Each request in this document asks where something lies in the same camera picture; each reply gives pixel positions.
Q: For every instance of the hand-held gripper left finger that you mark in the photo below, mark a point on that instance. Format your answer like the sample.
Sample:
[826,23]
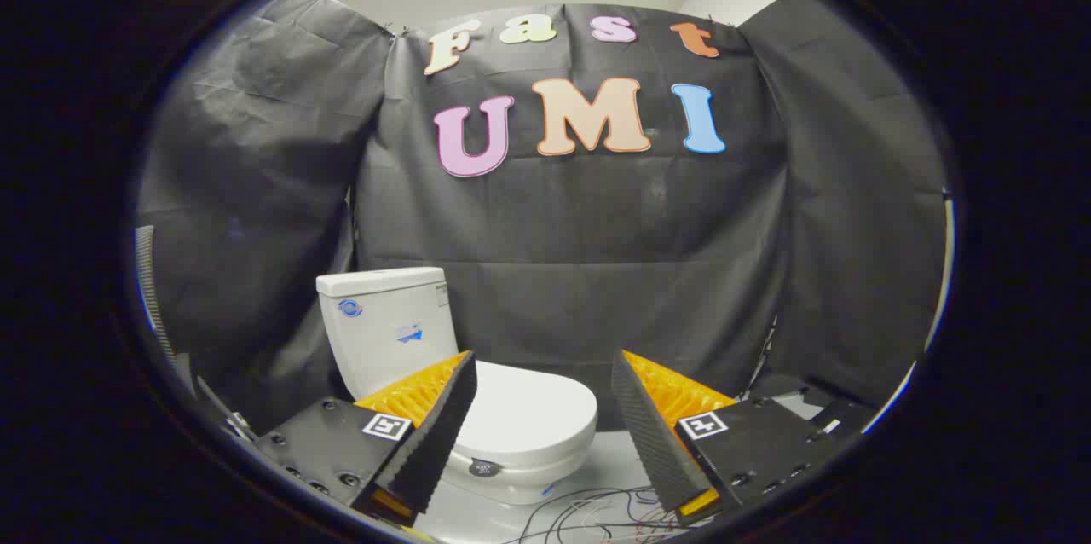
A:
[435,433]

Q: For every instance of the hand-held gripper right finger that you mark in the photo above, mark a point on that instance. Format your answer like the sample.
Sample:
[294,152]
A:
[649,442]

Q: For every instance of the white toilet lid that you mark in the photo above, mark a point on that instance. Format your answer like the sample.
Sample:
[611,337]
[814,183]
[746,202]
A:
[528,412]

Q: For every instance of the white toilet with tank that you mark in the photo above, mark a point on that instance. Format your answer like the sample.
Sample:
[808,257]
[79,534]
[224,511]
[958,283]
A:
[383,331]

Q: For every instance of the black backdrop cloth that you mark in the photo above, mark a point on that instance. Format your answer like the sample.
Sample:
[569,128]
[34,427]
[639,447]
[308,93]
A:
[580,228]

